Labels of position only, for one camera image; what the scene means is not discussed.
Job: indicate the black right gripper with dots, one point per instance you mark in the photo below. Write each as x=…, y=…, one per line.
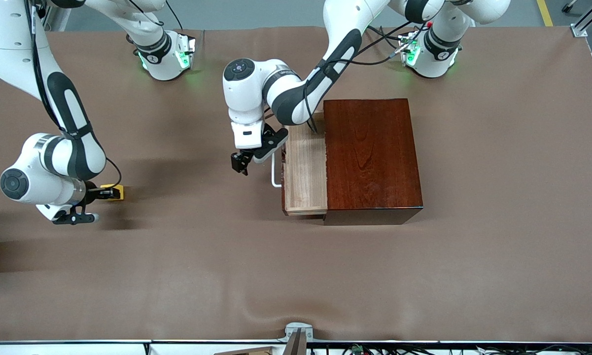
x=94, y=193

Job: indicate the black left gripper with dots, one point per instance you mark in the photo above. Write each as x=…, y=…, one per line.
x=240, y=159

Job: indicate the yellow block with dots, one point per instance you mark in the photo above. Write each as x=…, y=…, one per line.
x=122, y=192

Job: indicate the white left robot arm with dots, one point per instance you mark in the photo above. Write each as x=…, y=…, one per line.
x=246, y=93

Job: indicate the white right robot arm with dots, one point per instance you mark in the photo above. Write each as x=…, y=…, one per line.
x=44, y=182

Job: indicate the brown table cloth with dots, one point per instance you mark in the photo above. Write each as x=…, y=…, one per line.
x=177, y=271

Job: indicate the dark brown wooden cabinet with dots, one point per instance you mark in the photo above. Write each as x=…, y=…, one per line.
x=374, y=162

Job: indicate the brown cardboard piece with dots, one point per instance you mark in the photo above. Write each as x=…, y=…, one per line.
x=249, y=351

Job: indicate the yellow floor tape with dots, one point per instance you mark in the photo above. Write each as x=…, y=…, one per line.
x=545, y=14

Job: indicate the grey metal clamp bracket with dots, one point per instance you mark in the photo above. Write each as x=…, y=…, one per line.
x=298, y=327

